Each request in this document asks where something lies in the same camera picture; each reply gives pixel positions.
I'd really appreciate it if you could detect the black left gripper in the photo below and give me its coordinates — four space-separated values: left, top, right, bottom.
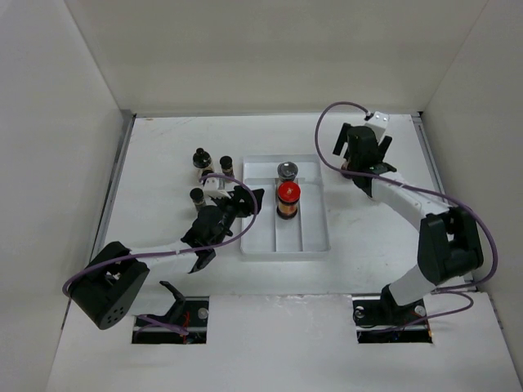
211 185 262 247

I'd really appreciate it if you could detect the red-lid sauce jar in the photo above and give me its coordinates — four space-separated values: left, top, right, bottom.
341 159 359 179
276 181 301 220

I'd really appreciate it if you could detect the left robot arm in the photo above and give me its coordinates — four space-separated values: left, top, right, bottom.
63 185 265 336

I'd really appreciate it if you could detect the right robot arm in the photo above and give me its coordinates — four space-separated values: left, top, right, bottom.
333 123 484 323

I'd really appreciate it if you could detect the front black-cap spice bottle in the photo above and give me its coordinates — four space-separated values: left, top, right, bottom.
190 188 206 212

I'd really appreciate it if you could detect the small black-cap spice bottle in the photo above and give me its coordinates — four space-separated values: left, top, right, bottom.
219 155 235 177

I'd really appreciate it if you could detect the white divided organizer tray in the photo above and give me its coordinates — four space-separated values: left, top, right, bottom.
240 154 330 261

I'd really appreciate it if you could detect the knob-top spice grinder bottle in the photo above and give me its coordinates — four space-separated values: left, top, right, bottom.
193 148 213 170

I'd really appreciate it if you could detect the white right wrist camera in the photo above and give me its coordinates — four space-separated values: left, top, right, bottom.
364 111 390 133

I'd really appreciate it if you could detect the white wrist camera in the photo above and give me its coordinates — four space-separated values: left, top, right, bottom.
364 111 390 133
202 174 226 197

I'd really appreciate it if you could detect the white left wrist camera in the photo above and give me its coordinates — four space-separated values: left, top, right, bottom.
202 174 226 197

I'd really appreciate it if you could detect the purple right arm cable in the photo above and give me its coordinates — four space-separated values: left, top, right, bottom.
314 100 498 330

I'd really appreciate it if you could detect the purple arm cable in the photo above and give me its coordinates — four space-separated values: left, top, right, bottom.
314 100 498 330
61 174 262 336

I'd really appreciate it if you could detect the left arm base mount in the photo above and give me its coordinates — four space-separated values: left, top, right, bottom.
132 281 210 345

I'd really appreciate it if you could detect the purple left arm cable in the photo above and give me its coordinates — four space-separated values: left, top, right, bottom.
61 174 262 336

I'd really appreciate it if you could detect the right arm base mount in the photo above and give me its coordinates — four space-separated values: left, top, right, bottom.
352 290 432 344

